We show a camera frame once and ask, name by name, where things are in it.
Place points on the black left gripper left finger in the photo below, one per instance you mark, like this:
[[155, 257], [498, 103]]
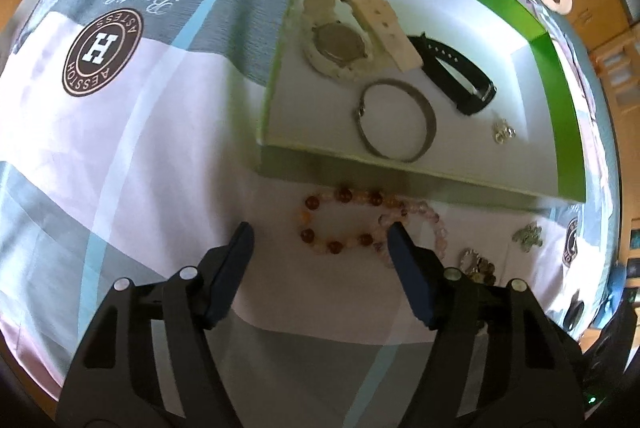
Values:
[[144, 360]]

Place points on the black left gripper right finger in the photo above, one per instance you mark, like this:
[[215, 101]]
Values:
[[496, 361]]

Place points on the silver metal bangle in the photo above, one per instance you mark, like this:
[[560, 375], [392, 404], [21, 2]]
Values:
[[395, 121]]

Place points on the black wristwatch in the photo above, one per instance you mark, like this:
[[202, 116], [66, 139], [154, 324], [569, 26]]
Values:
[[457, 77]]

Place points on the cream white wristwatch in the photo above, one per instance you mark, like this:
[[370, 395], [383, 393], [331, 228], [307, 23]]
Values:
[[355, 40]]

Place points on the green silver flower brooch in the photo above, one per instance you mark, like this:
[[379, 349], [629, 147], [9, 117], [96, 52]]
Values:
[[528, 237]]

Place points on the plaid pastel bed sheet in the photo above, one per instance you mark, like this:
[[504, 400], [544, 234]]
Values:
[[130, 147]]

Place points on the green cardboard box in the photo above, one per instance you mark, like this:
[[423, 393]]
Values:
[[308, 133]]

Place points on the wooden bed footboard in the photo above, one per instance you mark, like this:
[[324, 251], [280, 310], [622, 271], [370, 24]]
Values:
[[617, 66]]

